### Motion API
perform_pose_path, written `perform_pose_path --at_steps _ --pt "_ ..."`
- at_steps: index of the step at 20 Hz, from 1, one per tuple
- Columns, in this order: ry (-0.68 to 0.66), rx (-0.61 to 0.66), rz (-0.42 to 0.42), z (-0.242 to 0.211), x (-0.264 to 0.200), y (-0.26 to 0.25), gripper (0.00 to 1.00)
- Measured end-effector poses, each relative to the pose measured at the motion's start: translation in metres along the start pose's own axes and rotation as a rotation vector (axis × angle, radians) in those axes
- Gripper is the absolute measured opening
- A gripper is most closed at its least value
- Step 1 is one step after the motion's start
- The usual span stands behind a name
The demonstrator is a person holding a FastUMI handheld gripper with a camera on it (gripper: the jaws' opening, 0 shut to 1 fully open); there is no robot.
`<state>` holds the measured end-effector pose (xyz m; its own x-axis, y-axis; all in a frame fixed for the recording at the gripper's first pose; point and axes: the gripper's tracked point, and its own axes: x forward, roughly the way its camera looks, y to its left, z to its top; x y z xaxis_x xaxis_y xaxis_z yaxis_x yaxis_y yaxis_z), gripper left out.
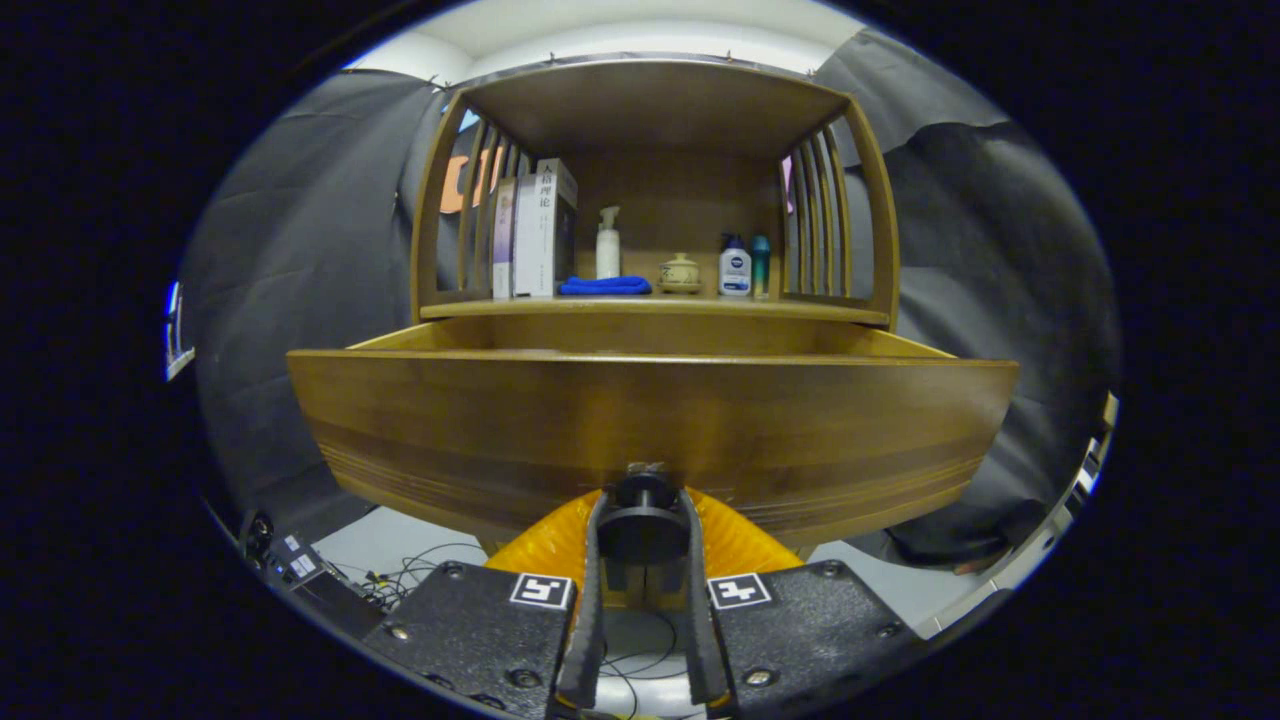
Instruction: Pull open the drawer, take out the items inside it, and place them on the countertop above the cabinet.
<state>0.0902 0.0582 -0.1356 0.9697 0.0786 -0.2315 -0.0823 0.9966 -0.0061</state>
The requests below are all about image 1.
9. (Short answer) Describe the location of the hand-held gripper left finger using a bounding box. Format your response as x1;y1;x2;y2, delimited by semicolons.
362;488;613;719

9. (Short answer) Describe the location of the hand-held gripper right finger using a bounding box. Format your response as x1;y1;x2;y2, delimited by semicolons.
678;487;926;716

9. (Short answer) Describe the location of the black drawer knob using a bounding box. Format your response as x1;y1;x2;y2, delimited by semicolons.
597;472;693;566

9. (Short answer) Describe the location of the wooden drawer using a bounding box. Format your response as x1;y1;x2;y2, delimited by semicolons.
287;318;1021;553

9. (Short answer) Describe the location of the wooden countertop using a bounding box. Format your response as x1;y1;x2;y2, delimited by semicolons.
420;290;891;326

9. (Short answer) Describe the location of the wooden cabinet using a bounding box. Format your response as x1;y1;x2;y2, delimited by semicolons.
410;55;901;613

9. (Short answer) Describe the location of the blue cloth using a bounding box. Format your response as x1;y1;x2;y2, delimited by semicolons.
558;275;653;297

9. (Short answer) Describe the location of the beige lidded teacup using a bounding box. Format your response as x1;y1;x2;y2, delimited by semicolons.
657;252;703;295

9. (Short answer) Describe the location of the white bottle with blue cap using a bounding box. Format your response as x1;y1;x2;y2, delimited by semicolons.
718;233;753;297

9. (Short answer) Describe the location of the white pump bottle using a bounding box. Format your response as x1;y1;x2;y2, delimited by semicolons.
596;206;622;280

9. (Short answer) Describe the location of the thin purple white book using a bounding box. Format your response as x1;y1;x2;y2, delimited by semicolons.
492;178;517;299

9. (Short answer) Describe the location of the thick white book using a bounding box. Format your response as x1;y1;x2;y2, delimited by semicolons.
513;158;579;299

